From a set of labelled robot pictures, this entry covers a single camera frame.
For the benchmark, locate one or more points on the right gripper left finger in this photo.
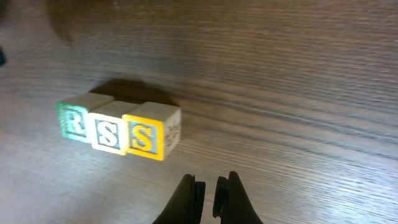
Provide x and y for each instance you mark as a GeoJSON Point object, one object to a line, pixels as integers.
{"type": "Point", "coordinates": [186, 203]}

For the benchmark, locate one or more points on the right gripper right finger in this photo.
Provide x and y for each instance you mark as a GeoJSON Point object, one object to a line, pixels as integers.
{"type": "Point", "coordinates": [231, 203]}

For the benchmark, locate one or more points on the yellow S letter block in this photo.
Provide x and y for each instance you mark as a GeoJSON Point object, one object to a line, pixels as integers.
{"type": "Point", "coordinates": [153, 130]}
{"type": "Point", "coordinates": [106, 129]}

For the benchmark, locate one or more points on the green R letter block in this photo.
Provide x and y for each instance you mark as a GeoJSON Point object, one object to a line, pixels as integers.
{"type": "Point", "coordinates": [72, 114]}

